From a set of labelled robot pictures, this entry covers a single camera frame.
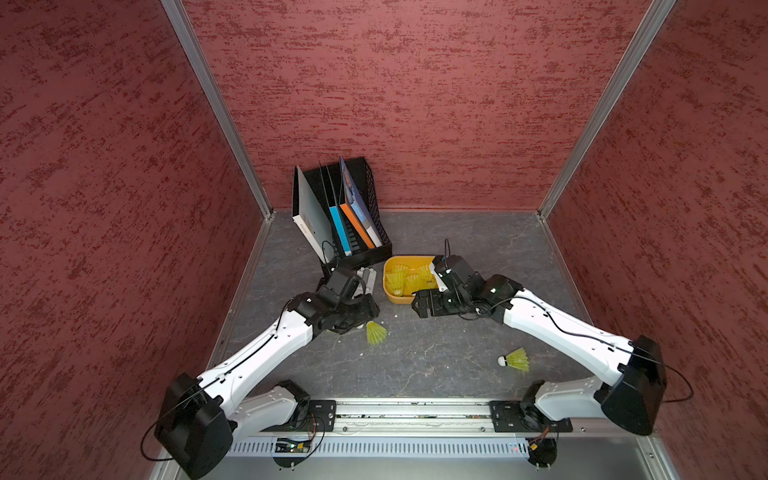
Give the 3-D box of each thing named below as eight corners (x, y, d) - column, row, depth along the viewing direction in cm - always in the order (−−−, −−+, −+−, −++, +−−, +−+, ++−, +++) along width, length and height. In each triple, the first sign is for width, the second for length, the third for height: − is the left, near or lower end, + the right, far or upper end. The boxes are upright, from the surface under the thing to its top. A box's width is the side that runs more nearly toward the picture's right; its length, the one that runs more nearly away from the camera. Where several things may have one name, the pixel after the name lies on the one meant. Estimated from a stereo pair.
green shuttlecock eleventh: (499, 371, 83) (503, 367, 80) (495, 352, 87) (499, 347, 83) (524, 372, 83) (529, 367, 80) (518, 352, 87) (524, 347, 84)
